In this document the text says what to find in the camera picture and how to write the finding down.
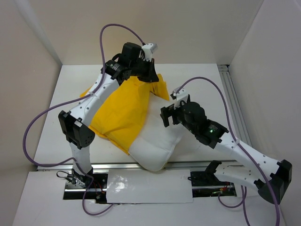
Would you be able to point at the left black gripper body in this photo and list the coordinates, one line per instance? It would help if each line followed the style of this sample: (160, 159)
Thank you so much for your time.
(142, 69)

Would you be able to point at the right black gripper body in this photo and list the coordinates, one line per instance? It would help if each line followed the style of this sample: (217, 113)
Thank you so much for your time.
(177, 114)

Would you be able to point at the white pillow with yellow edge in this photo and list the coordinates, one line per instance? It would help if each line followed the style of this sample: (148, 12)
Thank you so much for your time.
(155, 143)

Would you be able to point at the yellow pillowcase with white print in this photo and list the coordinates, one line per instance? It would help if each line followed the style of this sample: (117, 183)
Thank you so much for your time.
(123, 114)

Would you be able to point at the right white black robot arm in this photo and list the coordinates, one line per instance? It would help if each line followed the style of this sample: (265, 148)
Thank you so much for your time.
(269, 177)

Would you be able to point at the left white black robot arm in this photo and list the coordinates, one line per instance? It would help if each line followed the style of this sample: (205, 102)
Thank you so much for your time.
(75, 123)

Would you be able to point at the white cover plate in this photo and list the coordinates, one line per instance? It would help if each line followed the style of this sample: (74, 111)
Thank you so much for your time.
(129, 186)

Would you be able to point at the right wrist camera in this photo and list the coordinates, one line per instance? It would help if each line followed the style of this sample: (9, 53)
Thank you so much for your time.
(179, 97)

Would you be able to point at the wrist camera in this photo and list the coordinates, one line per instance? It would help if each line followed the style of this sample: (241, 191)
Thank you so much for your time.
(148, 50)
(179, 97)

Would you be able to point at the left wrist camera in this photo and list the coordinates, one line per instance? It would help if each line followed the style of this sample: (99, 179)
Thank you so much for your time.
(148, 50)

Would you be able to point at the aluminium rail right side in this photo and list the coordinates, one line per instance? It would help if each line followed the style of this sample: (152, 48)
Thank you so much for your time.
(235, 110)

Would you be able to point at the aluminium rail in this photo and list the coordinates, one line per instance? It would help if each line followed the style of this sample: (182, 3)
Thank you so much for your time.
(235, 110)
(130, 166)

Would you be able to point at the aluminium rail front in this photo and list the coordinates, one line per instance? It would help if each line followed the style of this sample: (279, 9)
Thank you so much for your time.
(130, 166)

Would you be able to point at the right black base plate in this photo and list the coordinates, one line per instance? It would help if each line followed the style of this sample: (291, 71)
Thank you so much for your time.
(205, 185)

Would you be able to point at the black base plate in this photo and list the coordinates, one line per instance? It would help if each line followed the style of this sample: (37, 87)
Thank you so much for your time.
(205, 185)
(74, 189)

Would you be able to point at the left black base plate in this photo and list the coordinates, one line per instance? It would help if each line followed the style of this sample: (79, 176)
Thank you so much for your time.
(74, 189)

